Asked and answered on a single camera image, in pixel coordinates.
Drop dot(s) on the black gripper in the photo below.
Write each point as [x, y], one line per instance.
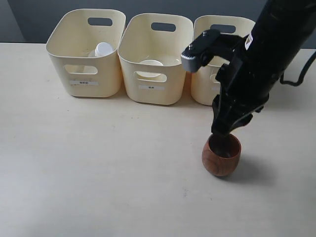
[245, 81]

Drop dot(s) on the brown wooden cup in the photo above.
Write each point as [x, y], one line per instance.
[221, 155]

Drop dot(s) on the white paper cup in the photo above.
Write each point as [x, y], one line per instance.
[148, 75]

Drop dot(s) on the clear plastic bottle white cap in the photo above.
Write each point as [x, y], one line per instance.
[102, 49]

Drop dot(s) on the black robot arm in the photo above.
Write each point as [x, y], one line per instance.
[286, 24]

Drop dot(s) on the right cream plastic bin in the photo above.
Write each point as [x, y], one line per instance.
[204, 86]

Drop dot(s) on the cream plastic bin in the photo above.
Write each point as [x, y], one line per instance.
[204, 86]
[149, 54]
[78, 32]

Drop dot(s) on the middle cream plastic bin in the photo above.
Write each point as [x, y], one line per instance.
[149, 54]

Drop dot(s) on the left cream plastic bin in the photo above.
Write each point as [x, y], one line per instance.
[78, 32]

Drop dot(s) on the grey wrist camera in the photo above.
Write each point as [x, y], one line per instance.
[200, 52]

